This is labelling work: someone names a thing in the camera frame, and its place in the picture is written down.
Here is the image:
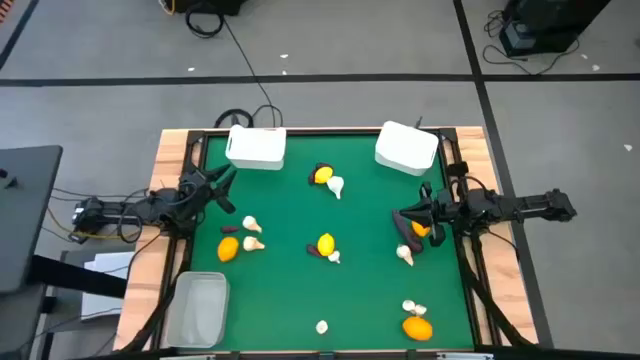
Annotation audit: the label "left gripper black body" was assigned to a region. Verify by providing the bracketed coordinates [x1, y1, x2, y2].
[177, 167, 222, 222]

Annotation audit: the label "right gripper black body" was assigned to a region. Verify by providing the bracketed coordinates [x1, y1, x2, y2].
[430, 195, 455, 227]

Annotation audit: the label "long dark purple eggplant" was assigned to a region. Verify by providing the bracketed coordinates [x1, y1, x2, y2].
[391, 209, 425, 255]

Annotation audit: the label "white plastic basket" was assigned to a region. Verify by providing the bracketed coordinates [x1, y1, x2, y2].
[224, 124, 288, 172]
[373, 120, 440, 178]

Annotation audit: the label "white garlic bulb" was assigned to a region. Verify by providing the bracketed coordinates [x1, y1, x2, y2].
[326, 175, 346, 201]

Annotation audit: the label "white paper sheets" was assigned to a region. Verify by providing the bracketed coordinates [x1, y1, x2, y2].
[79, 251, 136, 321]

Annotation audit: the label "translucent grey plastic bin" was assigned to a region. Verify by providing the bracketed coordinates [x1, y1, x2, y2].
[164, 271, 231, 350]

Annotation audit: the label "green table mat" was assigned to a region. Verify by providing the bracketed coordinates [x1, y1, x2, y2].
[188, 133, 475, 351]

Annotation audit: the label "black desk beam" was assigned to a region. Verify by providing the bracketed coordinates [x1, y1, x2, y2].
[29, 254, 129, 300]

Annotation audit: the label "black equipment box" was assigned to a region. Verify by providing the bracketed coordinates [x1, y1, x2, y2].
[172, 0, 249, 16]

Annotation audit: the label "grey desk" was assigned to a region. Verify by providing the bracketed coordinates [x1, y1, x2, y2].
[0, 144, 64, 295]

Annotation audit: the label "large black equipment case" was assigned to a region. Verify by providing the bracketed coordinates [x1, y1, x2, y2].
[498, 0, 612, 57]

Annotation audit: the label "black looped cable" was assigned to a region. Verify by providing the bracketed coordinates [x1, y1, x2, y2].
[213, 103, 284, 129]

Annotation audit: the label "yellow floor cable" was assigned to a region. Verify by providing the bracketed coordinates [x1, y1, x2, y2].
[47, 207, 141, 241]

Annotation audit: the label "black coiled floor cable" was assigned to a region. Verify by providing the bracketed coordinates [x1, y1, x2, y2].
[184, 2, 284, 129]

